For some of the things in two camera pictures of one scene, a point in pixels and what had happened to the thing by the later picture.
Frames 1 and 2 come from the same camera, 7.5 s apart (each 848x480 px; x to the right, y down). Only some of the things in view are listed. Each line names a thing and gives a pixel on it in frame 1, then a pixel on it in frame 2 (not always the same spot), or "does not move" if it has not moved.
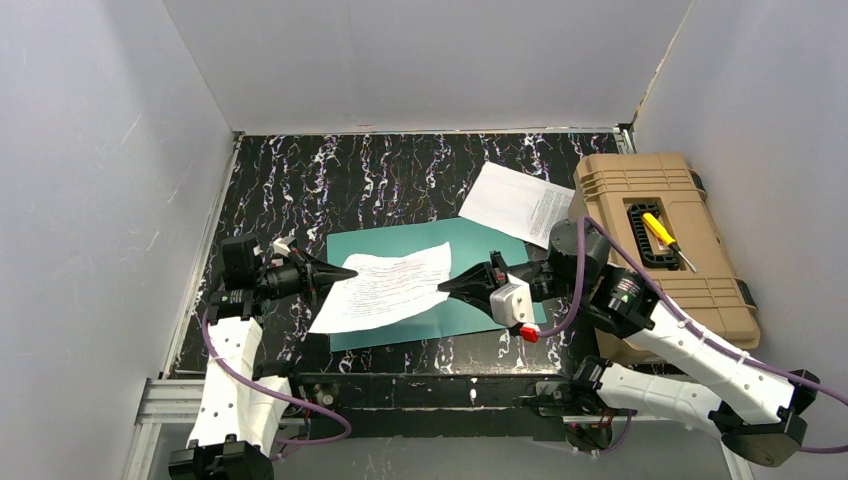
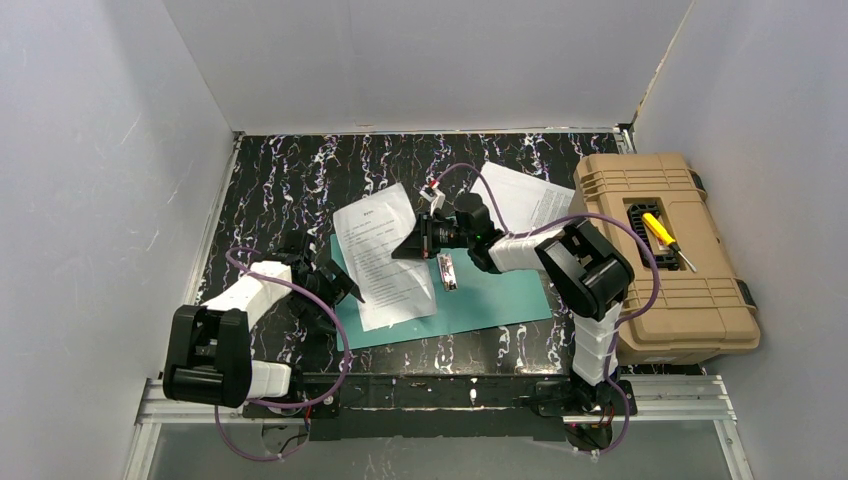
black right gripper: (495, 279) to (427, 235)
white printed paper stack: (518, 205) does not move
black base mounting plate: (481, 407) does not move
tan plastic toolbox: (654, 207) does not move
